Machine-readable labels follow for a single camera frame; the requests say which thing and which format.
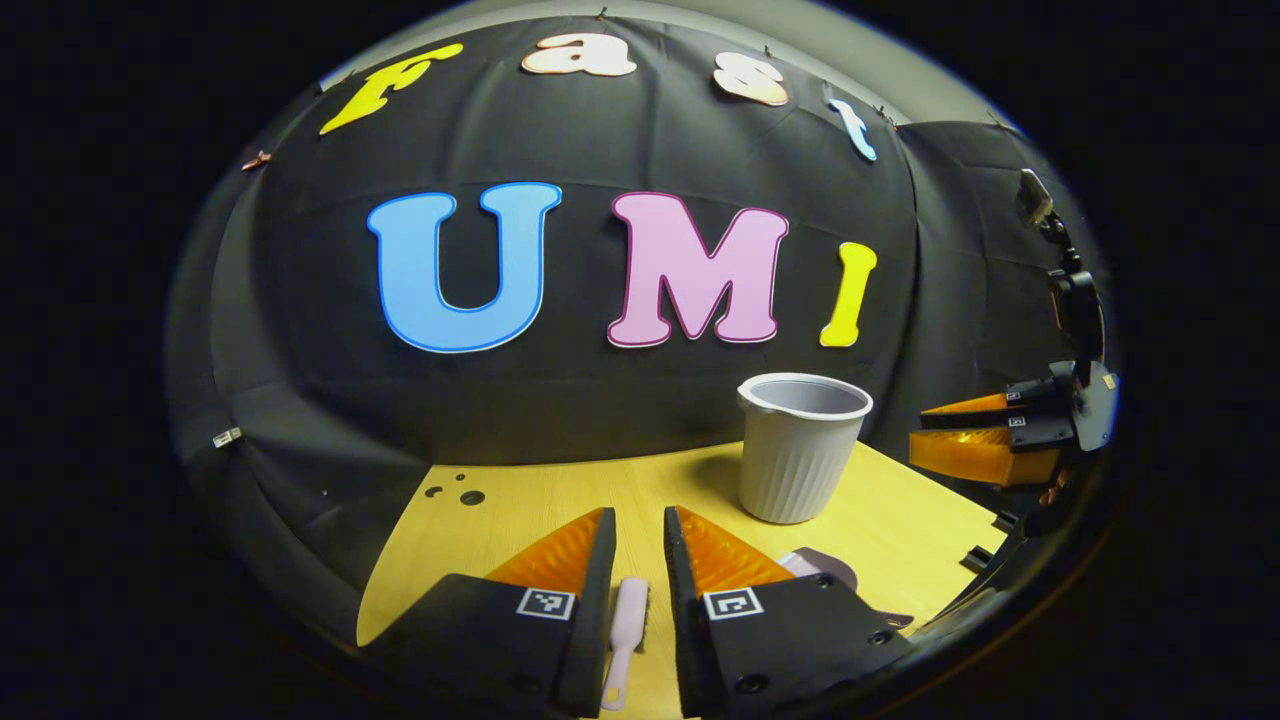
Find grey purple dustpan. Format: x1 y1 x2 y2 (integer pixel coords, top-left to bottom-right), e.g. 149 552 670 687
778 546 916 631

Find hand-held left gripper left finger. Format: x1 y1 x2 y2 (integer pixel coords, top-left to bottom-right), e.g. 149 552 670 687
362 507 618 719

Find white ribbed garbage bin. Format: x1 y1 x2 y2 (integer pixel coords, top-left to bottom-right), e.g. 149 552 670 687
737 373 874 525

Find yellow wooden desktop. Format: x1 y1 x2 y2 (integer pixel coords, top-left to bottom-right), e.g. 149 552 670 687
356 440 1009 720

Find small pink broom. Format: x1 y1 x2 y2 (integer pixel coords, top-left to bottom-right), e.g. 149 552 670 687
600 577 651 712

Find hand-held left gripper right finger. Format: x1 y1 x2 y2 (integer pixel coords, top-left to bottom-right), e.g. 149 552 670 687
663 505 914 719

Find black backdrop cloth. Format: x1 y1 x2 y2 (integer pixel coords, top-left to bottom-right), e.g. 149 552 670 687
165 15 1101 641

